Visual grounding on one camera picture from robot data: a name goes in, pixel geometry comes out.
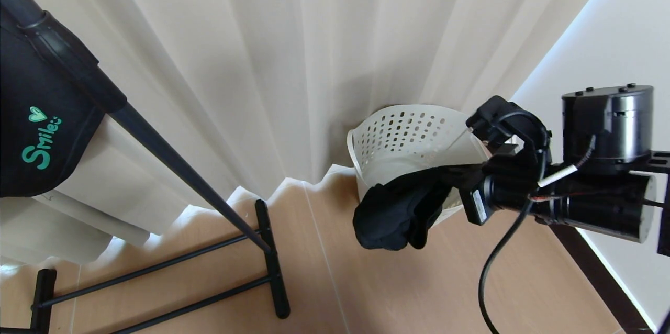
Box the black garment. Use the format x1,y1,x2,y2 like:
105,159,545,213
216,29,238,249
352,165,472,251

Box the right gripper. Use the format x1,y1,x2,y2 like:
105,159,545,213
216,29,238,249
460,173,535,226

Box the black shorts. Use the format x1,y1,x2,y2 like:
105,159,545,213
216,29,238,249
0,7,105,198

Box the black clothes rack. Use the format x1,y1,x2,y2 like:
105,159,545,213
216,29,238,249
0,0,291,334

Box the white laundry basket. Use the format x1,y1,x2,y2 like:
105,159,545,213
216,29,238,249
347,104,493,227

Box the beige curtain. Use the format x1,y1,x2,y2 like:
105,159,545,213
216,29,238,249
0,0,618,266

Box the black cable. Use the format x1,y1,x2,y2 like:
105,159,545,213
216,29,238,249
477,109,551,334

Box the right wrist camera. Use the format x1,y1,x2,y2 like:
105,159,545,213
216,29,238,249
466,95,551,167

